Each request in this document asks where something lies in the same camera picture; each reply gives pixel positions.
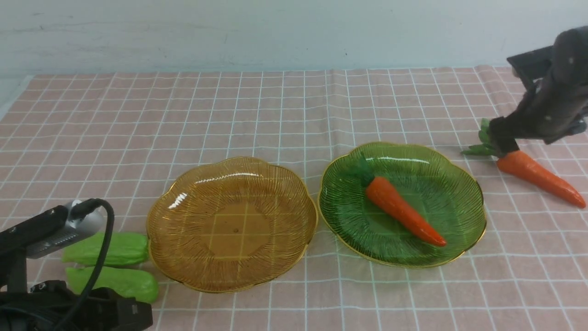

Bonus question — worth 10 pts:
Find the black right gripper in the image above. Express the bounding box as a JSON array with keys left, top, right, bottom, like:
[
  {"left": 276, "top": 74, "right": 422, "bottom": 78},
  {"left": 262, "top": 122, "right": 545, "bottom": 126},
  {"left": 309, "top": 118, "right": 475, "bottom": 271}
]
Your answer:
[{"left": 488, "top": 26, "right": 588, "bottom": 154}]

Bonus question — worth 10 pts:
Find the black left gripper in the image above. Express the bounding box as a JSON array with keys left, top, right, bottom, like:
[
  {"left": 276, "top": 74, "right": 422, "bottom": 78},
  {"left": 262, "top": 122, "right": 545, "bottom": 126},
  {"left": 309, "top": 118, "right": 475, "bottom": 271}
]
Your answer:
[{"left": 0, "top": 280, "right": 153, "bottom": 331}]

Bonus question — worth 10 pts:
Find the orange carrot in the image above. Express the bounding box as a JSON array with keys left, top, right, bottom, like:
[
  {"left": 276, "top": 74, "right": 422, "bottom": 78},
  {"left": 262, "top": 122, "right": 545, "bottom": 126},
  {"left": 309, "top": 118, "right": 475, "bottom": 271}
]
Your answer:
[
  {"left": 354, "top": 152, "right": 447, "bottom": 247},
  {"left": 462, "top": 119, "right": 586, "bottom": 209}
]

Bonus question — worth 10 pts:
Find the green gourd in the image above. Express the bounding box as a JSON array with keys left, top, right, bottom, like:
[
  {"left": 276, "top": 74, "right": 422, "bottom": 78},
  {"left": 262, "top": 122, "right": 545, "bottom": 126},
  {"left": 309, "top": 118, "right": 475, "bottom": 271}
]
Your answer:
[
  {"left": 61, "top": 232, "right": 149, "bottom": 267},
  {"left": 65, "top": 267, "right": 159, "bottom": 303}
]

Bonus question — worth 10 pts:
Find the green glass plate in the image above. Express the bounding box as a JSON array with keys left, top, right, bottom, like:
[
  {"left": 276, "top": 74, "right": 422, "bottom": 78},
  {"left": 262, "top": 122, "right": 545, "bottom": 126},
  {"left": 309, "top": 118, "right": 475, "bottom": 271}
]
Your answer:
[{"left": 317, "top": 141, "right": 487, "bottom": 268}]

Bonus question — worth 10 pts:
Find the pink checkered tablecloth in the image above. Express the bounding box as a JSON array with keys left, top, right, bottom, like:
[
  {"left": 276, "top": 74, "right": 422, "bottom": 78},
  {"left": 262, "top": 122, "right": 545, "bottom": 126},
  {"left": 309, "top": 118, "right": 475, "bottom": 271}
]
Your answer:
[{"left": 0, "top": 66, "right": 587, "bottom": 331}]

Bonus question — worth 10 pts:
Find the amber glass plate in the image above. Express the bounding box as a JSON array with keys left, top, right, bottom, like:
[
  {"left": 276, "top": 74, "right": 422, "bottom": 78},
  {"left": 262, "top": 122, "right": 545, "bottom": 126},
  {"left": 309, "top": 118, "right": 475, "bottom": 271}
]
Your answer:
[{"left": 146, "top": 157, "right": 319, "bottom": 293}]

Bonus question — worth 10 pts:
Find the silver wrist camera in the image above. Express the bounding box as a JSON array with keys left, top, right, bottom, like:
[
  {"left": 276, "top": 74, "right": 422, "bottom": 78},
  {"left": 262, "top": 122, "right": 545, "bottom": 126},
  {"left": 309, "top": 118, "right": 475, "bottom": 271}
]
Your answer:
[{"left": 0, "top": 199, "right": 105, "bottom": 259}]

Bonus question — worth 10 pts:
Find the black camera cable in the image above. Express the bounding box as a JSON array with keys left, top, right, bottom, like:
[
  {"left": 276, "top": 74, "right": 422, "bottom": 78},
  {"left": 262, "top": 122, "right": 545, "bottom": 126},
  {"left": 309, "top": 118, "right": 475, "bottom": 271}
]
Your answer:
[{"left": 51, "top": 198, "right": 115, "bottom": 331}]

